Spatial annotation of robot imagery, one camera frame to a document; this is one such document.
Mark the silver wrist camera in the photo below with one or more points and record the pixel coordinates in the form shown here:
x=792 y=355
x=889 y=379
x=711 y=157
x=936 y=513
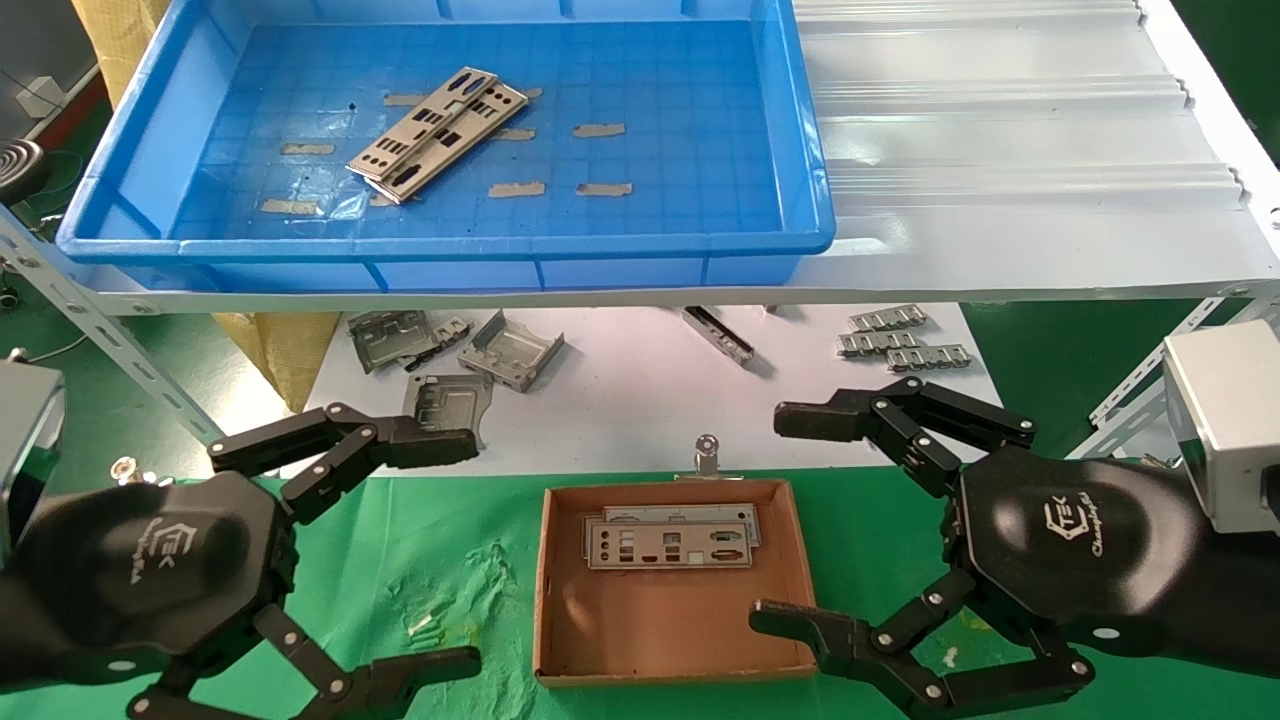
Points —
x=1230 y=420
x=25 y=440

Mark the white plastic block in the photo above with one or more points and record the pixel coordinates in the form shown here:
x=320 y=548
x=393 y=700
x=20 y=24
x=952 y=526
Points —
x=40 y=95

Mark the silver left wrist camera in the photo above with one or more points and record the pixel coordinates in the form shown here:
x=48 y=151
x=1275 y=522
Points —
x=25 y=440

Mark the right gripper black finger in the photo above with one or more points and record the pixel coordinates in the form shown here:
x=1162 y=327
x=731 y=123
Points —
x=800 y=622
x=820 y=418

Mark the black round coil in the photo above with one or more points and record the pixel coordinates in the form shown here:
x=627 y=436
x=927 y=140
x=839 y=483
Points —
x=18 y=165

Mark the small slotted metal piece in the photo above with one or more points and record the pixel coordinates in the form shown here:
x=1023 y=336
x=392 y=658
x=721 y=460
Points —
x=452 y=330

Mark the green table cloth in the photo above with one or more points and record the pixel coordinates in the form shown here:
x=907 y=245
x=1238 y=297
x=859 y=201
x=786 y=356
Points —
x=420 y=540

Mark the blue plastic tray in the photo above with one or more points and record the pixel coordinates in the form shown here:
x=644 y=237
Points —
x=680 y=90

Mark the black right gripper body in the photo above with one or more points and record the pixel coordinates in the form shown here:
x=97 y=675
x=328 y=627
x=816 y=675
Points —
x=1080 y=550

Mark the folded grey metal bracket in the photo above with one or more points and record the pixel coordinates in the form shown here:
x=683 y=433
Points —
x=385 y=340

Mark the grey tape strip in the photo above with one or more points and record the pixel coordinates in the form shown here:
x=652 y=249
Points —
x=290 y=207
x=308 y=149
x=404 y=100

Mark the white perforated steel post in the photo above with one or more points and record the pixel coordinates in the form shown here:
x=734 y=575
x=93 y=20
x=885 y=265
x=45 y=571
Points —
x=100 y=325
x=1150 y=375

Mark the yellow woven bag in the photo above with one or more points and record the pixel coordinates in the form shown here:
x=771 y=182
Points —
x=285 y=350

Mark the brown cardboard box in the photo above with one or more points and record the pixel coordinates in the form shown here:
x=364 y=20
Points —
x=660 y=630

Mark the grey metal tray bracket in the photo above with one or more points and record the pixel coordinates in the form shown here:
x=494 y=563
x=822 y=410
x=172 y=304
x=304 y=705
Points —
x=510 y=355

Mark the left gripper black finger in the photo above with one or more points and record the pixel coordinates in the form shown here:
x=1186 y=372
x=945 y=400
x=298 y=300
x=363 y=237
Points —
x=430 y=448
x=420 y=675

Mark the white corrugated shelf board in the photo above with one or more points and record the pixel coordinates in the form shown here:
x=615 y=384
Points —
x=1000 y=150

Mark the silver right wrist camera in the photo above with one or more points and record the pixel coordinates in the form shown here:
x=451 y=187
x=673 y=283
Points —
x=1230 y=420

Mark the small slotted metal strip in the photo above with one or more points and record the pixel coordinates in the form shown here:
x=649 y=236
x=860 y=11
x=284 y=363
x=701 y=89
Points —
x=878 y=343
x=888 y=319
x=930 y=357

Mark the flat grey metal plate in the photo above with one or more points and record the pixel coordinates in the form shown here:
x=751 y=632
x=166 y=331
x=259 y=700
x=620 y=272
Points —
x=450 y=395

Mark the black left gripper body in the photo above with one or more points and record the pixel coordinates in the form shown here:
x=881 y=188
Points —
x=150 y=570

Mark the long narrow metal bracket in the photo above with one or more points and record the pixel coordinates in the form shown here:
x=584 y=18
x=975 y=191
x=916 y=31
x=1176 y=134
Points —
x=718 y=335

